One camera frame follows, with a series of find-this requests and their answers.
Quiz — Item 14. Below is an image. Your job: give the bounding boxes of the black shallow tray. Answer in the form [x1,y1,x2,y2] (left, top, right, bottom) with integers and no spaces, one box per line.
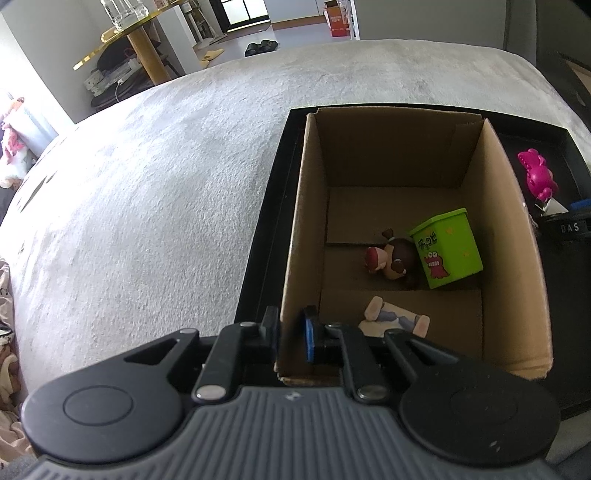
[232,104,591,421]

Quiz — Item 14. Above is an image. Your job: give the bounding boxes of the orange cardboard box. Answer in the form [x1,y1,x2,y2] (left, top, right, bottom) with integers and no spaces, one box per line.
[324,0,351,38]

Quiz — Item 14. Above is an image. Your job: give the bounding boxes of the black framed board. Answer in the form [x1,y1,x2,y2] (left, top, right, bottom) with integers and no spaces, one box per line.
[536,50,591,129]

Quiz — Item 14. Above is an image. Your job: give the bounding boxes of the black slippers pair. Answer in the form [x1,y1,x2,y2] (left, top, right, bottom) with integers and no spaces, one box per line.
[245,39,279,57]

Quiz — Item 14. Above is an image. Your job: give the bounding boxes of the round gold side table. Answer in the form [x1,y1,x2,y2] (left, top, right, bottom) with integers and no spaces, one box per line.
[72,1,202,85]

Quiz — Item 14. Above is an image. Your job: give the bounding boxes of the brown dog figurine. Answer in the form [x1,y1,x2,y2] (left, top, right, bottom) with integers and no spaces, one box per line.
[365,228,417,280]

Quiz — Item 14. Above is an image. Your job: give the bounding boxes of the white charger plug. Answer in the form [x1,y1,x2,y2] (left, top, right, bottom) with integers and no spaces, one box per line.
[536,197,569,216]

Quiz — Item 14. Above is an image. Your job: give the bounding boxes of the pink bird toy figure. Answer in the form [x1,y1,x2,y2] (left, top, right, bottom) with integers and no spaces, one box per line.
[517,149,559,202]

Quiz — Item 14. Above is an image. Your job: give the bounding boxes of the clear glass jar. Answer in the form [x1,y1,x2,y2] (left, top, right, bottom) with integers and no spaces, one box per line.
[100,0,149,32]

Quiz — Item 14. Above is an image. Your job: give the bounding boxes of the green toy bin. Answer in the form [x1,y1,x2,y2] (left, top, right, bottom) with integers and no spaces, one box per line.
[409,208,483,289]

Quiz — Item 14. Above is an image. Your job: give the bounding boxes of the brown cardboard box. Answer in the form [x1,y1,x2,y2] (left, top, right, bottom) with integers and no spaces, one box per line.
[276,106,553,383]

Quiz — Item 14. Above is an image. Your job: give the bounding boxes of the yellow slippers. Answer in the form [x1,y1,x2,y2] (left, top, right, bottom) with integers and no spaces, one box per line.
[199,48,224,68]

